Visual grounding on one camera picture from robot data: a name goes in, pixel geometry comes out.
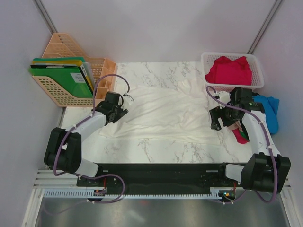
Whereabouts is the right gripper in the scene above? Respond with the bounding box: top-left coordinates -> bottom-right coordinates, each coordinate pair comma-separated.
209,101 -> 240,131

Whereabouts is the white t shirt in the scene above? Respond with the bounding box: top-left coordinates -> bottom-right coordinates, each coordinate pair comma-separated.
100,78 -> 221,145

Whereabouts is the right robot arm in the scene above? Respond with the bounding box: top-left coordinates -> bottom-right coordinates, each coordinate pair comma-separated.
206,86 -> 291,196

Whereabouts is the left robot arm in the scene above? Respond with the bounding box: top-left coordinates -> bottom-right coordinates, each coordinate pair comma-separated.
44,92 -> 134,186

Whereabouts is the beige pink t shirt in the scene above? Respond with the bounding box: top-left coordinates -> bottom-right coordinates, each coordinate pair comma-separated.
228,121 -> 243,131

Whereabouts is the red t shirt on table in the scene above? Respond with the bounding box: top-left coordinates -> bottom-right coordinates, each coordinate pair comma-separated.
232,129 -> 249,144

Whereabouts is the blue t shirt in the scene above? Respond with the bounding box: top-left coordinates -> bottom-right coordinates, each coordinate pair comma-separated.
253,93 -> 279,134

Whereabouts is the red t shirt in basket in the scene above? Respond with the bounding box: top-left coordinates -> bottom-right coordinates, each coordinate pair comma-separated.
205,56 -> 252,86

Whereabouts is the green file folder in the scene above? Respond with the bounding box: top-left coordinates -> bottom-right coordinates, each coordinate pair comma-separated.
30,56 -> 95,98

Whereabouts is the white plastic basket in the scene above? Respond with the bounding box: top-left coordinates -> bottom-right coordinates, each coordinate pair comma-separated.
201,52 -> 264,91

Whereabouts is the peach plastic file organizer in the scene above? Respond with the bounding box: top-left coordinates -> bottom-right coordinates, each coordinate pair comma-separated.
30,33 -> 116,107

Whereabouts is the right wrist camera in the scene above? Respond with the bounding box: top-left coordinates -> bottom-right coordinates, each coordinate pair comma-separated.
215,91 -> 230,104

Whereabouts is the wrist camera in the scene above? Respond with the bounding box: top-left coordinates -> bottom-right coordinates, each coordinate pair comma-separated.
215,91 -> 230,104
122,93 -> 134,106

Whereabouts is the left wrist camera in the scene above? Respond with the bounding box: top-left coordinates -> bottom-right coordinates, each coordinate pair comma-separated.
122,93 -> 134,106

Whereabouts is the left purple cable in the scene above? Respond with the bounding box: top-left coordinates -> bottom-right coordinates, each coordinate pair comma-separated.
44,74 -> 130,216

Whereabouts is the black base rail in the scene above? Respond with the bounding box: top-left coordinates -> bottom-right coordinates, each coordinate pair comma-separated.
77,163 -> 240,194

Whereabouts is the white slotted cable duct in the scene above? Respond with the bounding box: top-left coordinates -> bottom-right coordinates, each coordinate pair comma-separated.
43,188 -> 235,200

